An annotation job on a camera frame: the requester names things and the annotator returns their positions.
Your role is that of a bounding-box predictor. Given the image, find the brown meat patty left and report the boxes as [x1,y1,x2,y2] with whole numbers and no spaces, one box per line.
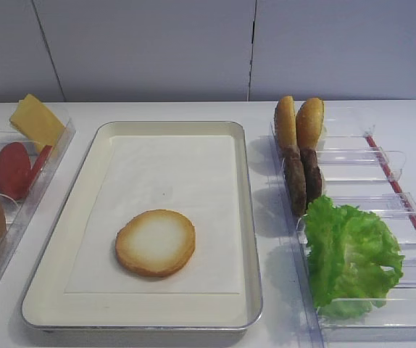
[283,146,307,217]

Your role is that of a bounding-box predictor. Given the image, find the brown meat patty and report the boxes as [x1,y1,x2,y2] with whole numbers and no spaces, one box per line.
[300,147,323,202]
[283,146,307,217]

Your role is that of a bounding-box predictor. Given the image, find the toasted bread slice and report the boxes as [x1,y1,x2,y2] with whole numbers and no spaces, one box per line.
[115,210,196,278]

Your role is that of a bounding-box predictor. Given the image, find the brown meat patty right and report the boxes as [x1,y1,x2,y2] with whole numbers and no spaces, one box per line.
[300,147,323,202]

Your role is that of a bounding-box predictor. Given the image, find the green lettuce leaf in rack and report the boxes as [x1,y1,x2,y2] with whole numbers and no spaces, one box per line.
[304,196,404,319]

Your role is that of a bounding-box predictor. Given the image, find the thin red tomato slice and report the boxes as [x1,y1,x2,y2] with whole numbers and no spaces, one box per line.
[30,145,52,182]

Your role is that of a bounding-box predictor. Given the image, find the yellow cheese slices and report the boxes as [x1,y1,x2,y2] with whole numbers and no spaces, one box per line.
[9,94,65,153]

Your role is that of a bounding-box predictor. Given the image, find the white paper liner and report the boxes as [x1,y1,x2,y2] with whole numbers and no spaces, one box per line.
[66,136,241,294]

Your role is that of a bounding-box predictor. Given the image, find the golden bun slice left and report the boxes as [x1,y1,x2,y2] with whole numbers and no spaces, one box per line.
[274,96,297,149]

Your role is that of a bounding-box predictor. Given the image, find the golden bun slice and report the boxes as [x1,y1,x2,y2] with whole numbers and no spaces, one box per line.
[296,97,324,149]
[274,96,297,149]

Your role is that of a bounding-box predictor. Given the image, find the golden bun slice right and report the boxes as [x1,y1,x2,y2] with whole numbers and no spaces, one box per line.
[296,97,324,149]

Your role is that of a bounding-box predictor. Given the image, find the clear right acrylic rack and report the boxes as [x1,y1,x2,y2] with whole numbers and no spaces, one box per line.
[270,107,416,347]

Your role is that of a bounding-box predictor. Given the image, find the clear acrylic rack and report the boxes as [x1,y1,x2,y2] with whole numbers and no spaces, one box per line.
[270,107,416,347]
[0,103,75,280]

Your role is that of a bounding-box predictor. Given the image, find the cream metal tray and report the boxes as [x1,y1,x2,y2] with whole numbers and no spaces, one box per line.
[22,121,262,331]

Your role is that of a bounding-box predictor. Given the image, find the clear left acrylic rack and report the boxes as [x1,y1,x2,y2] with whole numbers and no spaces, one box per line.
[0,103,75,280]

